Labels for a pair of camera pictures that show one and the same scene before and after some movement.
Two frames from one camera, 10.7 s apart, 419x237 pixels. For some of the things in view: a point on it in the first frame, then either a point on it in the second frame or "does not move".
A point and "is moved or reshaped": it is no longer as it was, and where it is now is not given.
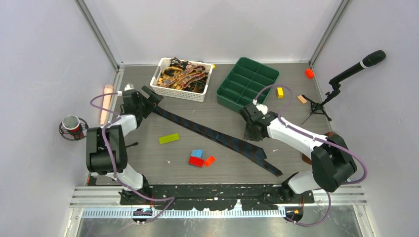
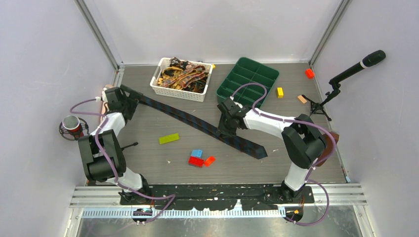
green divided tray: x=241 y=85 does not move
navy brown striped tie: x=242 y=150 is moved or reshaped
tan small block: x=302 y=98 does not move
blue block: x=197 y=153 does not move
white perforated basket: x=184 y=80 does not move
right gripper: x=248 y=136 -> x=222 y=129
